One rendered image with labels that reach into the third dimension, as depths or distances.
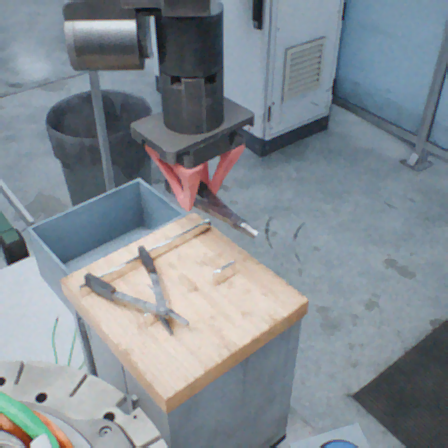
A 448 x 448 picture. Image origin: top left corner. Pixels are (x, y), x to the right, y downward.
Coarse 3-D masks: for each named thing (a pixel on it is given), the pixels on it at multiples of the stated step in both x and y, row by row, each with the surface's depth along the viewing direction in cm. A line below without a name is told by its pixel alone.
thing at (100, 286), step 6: (84, 276) 57; (90, 276) 57; (96, 276) 57; (90, 282) 57; (96, 282) 56; (102, 282) 56; (96, 288) 57; (102, 288) 56; (108, 288) 55; (114, 288) 55; (102, 294) 56; (108, 294) 56
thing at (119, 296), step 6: (114, 294) 55; (120, 294) 55; (126, 294) 55; (120, 300) 55; (126, 300) 55; (132, 300) 55; (138, 300) 55; (144, 300) 55; (132, 306) 55; (138, 306) 54; (144, 306) 54; (150, 306) 54; (156, 306) 54; (150, 312) 54; (156, 312) 54
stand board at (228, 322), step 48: (144, 240) 66; (192, 240) 66; (144, 288) 60; (192, 288) 60; (240, 288) 60; (288, 288) 60; (144, 336) 54; (192, 336) 54; (240, 336) 54; (144, 384) 52; (192, 384) 51
